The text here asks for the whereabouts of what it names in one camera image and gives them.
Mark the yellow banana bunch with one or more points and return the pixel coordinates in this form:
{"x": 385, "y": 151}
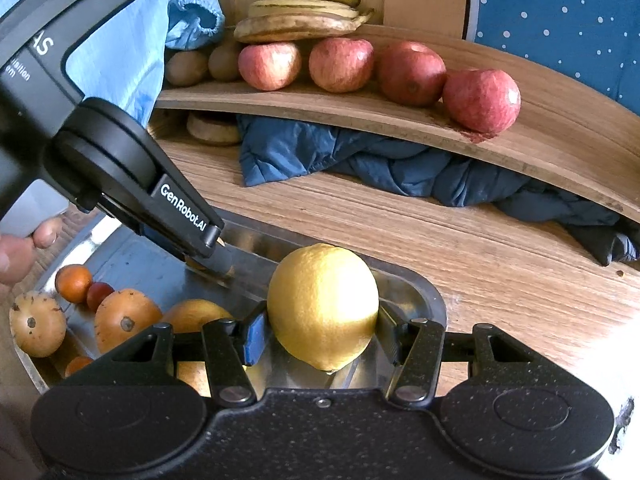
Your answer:
{"x": 300, "y": 25}

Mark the red cherry tomato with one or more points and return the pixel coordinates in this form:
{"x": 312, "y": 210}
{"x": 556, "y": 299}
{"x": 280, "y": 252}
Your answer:
{"x": 100, "y": 295}

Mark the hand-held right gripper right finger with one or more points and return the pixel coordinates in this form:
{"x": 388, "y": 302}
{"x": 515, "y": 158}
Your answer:
{"x": 392, "y": 340}

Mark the person's left hand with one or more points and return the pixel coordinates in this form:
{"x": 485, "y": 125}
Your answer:
{"x": 20, "y": 255}

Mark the blue white-dotted fabric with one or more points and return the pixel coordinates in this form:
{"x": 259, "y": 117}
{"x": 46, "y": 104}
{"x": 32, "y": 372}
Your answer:
{"x": 560, "y": 20}

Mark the red apple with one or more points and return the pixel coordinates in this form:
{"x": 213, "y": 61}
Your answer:
{"x": 341, "y": 62}
{"x": 481, "y": 100}
{"x": 410, "y": 72}
{"x": 270, "y": 65}

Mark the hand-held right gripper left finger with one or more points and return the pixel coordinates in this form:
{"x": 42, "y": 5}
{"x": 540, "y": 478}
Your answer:
{"x": 256, "y": 337}

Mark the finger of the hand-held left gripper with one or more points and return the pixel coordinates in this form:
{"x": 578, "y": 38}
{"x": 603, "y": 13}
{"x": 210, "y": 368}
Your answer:
{"x": 182, "y": 210}

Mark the metal tray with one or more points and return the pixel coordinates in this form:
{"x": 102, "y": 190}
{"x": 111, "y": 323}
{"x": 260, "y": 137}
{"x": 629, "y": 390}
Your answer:
{"x": 120, "y": 260}

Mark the small orange tangerine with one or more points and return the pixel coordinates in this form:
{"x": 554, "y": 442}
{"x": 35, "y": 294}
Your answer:
{"x": 77, "y": 365}
{"x": 73, "y": 282}

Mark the beige striped squash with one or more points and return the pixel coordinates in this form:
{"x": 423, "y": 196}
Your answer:
{"x": 37, "y": 322}
{"x": 125, "y": 322}

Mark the curved wooden shelf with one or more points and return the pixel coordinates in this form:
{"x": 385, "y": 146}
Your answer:
{"x": 560, "y": 125}

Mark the brown kiwi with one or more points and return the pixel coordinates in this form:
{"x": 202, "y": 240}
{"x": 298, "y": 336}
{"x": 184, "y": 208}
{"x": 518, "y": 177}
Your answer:
{"x": 225, "y": 62}
{"x": 186, "y": 67}

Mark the yellow lemon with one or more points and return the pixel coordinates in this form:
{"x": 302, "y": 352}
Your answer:
{"x": 322, "y": 305}

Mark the dark blue jacket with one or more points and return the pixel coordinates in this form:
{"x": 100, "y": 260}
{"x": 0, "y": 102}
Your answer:
{"x": 375, "y": 160}

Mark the light blue garment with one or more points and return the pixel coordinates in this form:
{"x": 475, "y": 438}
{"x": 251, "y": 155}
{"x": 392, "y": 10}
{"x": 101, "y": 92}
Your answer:
{"x": 145, "y": 50}

